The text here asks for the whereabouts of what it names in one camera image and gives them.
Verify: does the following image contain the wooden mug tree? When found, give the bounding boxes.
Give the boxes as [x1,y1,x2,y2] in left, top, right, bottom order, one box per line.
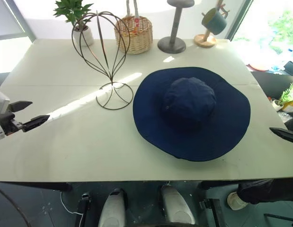
[193,0,231,49]

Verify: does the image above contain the brown wire hat stand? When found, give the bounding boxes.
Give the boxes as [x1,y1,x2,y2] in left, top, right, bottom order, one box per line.
[71,10,134,111]

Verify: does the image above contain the dark tablet device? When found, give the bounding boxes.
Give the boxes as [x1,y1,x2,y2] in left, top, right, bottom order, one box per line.
[284,61,293,77]

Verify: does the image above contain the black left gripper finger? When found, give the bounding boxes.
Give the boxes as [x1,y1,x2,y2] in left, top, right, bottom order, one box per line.
[22,114,51,133]
[9,100,33,113]

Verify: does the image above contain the dark thick cable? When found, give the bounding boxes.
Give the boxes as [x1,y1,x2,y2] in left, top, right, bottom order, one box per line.
[0,183,31,227]

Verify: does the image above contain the teal mug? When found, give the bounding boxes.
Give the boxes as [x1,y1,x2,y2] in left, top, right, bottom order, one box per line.
[201,7,228,36]

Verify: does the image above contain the navy blue wide-brim hat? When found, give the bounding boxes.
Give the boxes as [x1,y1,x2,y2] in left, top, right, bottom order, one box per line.
[133,67,252,163]

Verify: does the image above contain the grey pedestal stand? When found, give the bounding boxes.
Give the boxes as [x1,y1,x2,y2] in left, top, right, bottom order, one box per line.
[157,0,195,54]

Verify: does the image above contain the white cable on floor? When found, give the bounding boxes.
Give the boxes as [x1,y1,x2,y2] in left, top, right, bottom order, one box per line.
[59,190,85,216]

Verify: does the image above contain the white items in basket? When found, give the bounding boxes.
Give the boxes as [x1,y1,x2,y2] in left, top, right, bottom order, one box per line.
[125,0,141,19]

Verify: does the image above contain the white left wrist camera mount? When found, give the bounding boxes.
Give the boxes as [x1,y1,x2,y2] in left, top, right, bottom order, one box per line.
[0,90,11,140]

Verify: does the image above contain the black side table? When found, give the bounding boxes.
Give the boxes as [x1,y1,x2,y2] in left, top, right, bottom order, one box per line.
[251,70,293,100]

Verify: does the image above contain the white shoe of person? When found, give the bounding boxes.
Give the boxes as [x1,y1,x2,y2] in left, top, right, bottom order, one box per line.
[227,191,249,211]

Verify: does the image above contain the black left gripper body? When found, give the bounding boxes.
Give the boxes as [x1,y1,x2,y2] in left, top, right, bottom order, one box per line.
[0,110,27,136]

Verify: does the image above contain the green plant in white pot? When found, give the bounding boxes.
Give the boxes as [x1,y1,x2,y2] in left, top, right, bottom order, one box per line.
[53,0,95,47]

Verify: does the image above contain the dark trouser leg of person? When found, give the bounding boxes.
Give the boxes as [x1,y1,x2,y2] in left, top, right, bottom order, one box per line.
[237,178,293,205]

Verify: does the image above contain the silver rounded shape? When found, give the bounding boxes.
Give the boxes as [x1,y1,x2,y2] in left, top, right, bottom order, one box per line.
[160,184,196,225]
[98,188,127,227]

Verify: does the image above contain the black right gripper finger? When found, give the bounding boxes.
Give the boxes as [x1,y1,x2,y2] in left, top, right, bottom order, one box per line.
[269,127,293,145]

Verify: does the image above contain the black table leg bracket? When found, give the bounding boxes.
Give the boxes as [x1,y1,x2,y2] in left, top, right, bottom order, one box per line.
[74,192,92,227]
[199,198,223,227]

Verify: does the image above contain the woven wicker basket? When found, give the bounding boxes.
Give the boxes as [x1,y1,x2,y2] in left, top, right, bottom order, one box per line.
[114,15,153,56]

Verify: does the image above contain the small green potted plant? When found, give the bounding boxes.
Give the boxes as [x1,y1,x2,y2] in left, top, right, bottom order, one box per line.
[272,82,293,112]

